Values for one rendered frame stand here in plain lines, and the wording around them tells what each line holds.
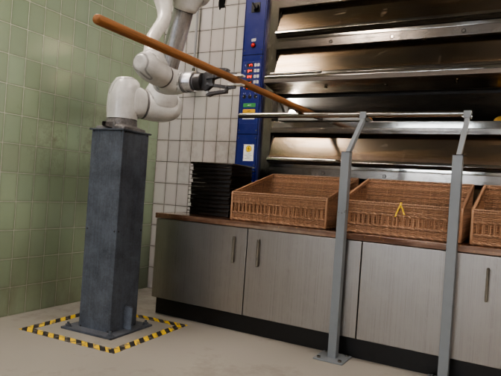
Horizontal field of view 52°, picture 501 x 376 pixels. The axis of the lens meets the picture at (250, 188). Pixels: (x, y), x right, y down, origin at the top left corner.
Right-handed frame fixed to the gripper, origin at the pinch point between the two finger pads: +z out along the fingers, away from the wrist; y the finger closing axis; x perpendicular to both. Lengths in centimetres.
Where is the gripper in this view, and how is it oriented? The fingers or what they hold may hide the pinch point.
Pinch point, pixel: (236, 80)
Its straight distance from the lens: 217.9
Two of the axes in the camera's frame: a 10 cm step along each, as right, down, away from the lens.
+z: 8.8, 0.6, -4.7
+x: -4.7, -0.3, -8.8
